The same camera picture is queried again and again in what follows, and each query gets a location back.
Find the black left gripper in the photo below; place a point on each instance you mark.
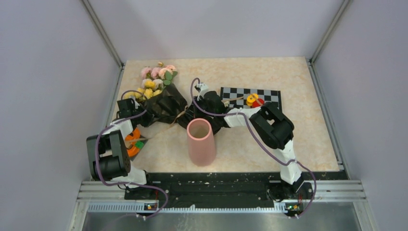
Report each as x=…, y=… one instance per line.
x=149, y=119

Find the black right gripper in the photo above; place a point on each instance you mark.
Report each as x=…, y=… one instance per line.
x=200, y=100

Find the flower bouquet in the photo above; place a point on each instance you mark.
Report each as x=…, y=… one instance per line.
x=157, y=81

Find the beige ribbon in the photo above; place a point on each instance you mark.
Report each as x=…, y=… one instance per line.
x=169, y=110

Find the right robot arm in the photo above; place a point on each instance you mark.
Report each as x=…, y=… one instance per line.
x=270, y=128

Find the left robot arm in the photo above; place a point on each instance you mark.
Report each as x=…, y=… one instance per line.
x=110, y=152

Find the pink vase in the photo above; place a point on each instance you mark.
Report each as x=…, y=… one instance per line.
x=201, y=143

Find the black white chessboard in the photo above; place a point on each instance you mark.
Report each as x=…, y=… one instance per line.
x=236, y=97

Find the green toy brick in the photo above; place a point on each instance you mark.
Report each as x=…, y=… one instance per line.
x=139, y=144

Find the yellow toy block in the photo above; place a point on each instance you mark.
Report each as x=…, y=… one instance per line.
x=251, y=98

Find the red toy block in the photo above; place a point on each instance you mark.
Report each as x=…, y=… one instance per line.
x=257, y=103

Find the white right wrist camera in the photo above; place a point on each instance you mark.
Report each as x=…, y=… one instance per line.
x=202, y=89

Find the orange ring toy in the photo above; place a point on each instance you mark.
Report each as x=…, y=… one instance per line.
x=135, y=134

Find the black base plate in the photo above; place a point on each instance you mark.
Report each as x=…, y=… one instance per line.
x=220, y=190

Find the aluminium frame rail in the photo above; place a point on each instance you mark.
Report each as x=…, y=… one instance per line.
x=102, y=32

